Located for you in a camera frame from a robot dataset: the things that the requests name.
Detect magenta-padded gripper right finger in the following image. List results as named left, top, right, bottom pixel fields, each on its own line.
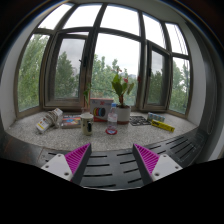
left=132, top=143, right=184, bottom=185

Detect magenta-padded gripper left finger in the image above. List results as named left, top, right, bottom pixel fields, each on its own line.
left=40, top=142, right=93, bottom=185

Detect clear plastic water bottle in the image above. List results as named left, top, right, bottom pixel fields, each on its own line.
left=106, top=102, right=119, bottom=134

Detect yellow rectangular box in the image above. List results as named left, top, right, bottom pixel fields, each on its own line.
left=150, top=119, right=176, bottom=133

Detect dark colourful printed book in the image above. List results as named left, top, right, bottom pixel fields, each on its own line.
left=60, top=114, right=83, bottom=130

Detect small blue and white box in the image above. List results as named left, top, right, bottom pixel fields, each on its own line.
left=146, top=112, right=166, bottom=123

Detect black slatted bench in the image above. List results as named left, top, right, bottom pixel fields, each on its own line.
left=0, top=128, right=210, bottom=191

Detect black lattice trivet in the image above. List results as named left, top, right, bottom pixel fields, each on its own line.
left=129, top=115, right=152, bottom=127

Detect white box with spool print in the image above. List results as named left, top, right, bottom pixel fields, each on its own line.
left=89, top=97, right=115, bottom=123

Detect potted plant in white pot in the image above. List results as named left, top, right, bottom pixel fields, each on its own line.
left=82, top=68, right=136, bottom=126

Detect dark-framed bay window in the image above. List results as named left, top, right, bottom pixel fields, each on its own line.
left=13, top=2, right=195, bottom=118

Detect white power strip with cable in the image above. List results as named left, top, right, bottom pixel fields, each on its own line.
left=35, top=107, right=64, bottom=135

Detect cream mug with black handle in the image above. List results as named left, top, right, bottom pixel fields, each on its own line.
left=80, top=112, right=95, bottom=137

